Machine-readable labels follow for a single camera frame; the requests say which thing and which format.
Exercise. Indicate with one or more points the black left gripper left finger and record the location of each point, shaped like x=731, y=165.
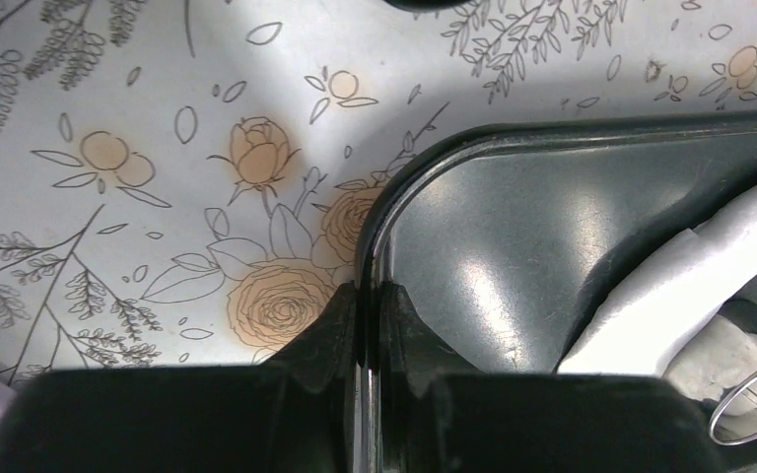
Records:
x=291, y=413

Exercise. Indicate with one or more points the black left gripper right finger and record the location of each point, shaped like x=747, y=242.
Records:
x=441, y=414

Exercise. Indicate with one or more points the black baking tray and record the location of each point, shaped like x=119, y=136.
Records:
x=507, y=238

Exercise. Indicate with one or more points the white dough disc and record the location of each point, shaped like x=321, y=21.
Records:
x=660, y=306

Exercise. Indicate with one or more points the black poker chip case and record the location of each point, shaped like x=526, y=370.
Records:
x=420, y=6

